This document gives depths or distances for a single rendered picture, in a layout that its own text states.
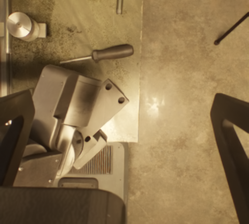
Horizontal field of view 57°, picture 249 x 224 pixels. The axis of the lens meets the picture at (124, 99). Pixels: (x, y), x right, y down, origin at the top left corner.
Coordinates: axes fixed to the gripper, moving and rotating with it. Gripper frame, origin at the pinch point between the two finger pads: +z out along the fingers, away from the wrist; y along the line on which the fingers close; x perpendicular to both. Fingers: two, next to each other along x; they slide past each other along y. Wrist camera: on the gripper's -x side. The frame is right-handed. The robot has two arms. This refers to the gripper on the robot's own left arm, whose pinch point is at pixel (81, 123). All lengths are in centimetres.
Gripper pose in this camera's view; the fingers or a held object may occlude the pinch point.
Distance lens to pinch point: 46.3
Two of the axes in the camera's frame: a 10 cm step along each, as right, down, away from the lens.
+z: -0.1, -0.8, 10.0
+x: -7.3, 6.8, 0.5
